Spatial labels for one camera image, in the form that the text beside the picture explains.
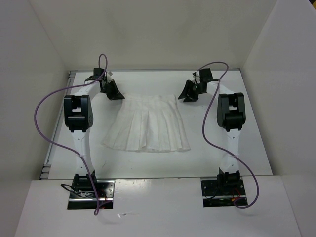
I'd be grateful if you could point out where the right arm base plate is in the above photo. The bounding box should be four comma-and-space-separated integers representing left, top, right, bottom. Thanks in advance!
200, 178, 248, 208

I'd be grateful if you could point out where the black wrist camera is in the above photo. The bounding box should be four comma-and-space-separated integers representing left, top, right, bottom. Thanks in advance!
84, 68, 113, 84
193, 68, 214, 84

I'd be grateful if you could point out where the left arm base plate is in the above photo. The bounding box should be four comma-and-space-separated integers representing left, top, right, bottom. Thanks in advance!
64, 179, 115, 210

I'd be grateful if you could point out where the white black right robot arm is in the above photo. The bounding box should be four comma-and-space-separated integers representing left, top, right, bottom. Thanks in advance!
209, 82, 246, 194

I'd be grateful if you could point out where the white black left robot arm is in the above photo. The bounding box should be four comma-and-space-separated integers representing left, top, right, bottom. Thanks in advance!
64, 79, 124, 198

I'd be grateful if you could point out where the white pleated skirt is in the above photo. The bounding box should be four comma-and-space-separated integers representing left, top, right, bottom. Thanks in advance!
103, 94, 191, 153

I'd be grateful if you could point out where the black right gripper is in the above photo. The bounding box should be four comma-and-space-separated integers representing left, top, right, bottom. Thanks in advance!
178, 79, 204, 102

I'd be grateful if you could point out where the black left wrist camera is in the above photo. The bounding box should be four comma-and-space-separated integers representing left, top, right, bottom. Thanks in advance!
84, 68, 113, 84

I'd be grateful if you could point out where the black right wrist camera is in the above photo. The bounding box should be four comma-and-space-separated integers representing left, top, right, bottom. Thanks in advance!
193, 68, 214, 84

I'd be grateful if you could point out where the aluminium table frame rail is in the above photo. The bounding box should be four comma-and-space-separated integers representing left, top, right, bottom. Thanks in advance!
39, 70, 77, 180

